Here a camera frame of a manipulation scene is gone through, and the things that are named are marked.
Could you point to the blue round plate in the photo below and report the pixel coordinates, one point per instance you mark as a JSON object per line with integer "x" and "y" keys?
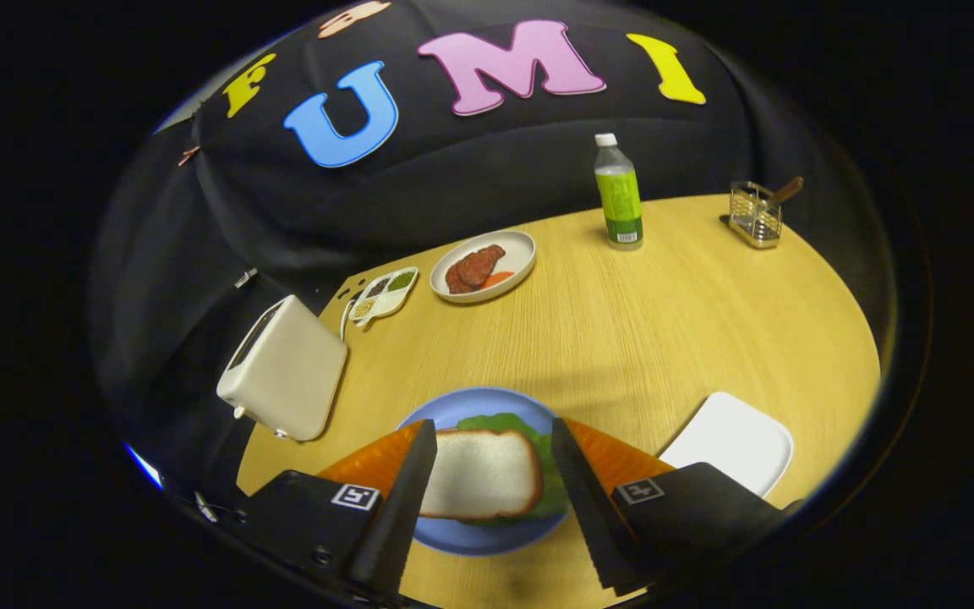
{"x": 470, "y": 404}

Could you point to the white toaster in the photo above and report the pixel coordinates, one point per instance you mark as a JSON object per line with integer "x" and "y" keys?
{"x": 288, "y": 372}

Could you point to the white square plate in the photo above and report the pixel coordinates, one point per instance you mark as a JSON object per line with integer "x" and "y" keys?
{"x": 732, "y": 440}

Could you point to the black backdrop cloth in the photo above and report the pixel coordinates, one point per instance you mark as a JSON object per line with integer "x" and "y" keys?
{"x": 453, "y": 194}

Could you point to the white divided condiment dish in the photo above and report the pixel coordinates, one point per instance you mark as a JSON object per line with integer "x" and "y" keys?
{"x": 385, "y": 296}

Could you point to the brown meat patty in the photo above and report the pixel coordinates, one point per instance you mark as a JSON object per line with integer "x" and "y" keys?
{"x": 456, "y": 279}
{"x": 480, "y": 264}

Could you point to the white bread slice brown crust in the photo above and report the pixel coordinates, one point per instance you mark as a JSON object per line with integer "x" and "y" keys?
{"x": 478, "y": 474}

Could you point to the silver backdrop clip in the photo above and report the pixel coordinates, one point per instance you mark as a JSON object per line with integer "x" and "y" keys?
{"x": 246, "y": 277}

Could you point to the red backdrop clip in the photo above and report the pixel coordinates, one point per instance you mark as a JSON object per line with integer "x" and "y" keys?
{"x": 189, "y": 155}

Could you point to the red tomato slice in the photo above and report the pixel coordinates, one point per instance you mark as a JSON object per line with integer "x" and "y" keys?
{"x": 498, "y": 277}

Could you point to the white round plate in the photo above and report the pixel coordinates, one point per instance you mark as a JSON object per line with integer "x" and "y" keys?
{"x": 517, "y": 249}

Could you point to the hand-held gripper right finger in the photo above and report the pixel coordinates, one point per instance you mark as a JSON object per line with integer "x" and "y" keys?
{"x": 588, "y": 507}

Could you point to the green lettuce leaf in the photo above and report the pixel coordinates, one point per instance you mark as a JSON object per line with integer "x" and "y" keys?
{"x": 495, "y": 421}

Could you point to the green label plastic bottle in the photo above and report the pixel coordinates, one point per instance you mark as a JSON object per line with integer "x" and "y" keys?
{"x": 619, "y": 199}

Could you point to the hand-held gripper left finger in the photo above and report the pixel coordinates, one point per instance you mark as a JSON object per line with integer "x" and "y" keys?
{"x": 398, "y": 507}

